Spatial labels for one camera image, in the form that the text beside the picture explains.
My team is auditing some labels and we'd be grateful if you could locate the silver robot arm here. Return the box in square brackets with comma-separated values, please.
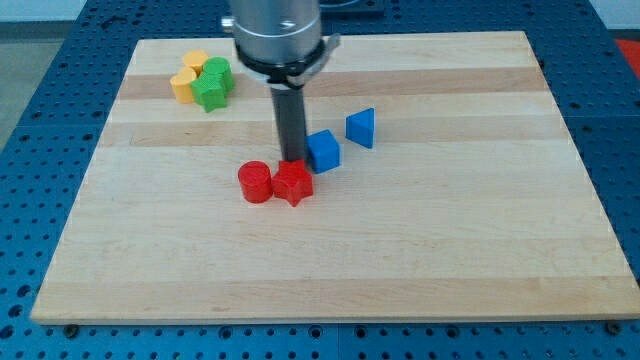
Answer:
[221, 0, 322, 64]

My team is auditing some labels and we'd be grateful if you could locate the red star block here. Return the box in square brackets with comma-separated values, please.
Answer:
[271, 160, 314, 207]

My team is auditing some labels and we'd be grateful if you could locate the blue cube block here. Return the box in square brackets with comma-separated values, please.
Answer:
[307, 130, 341, 174]

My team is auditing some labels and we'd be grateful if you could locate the red cylinder block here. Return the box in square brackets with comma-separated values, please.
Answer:
[238, 161, 273, 204]

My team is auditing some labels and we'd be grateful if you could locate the blue triangle block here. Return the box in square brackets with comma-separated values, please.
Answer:
[345, 108, 375, 149]

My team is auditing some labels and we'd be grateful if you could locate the dark grey pointer rod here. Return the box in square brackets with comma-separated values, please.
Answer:
[271, 88, 308, 162]

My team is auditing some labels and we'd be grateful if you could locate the wooden board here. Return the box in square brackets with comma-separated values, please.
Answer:
[31, 31, 639, 325]

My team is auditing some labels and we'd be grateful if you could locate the green star block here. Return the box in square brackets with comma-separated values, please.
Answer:
[190, 73, 227, 112]

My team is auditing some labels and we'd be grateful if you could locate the green cylinder block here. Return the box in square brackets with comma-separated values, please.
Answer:
[203, 57, 235, 94]

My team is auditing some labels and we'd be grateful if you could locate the yellow heart block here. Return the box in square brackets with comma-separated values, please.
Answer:
[169, 67, 197, 104]

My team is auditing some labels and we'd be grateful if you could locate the yellow hexagon block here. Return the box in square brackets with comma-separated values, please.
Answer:
[182, 49, 209, 75]

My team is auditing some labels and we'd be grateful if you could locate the black clamp ring with bracket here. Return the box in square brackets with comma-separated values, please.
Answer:
[233, 32, 342, 92]

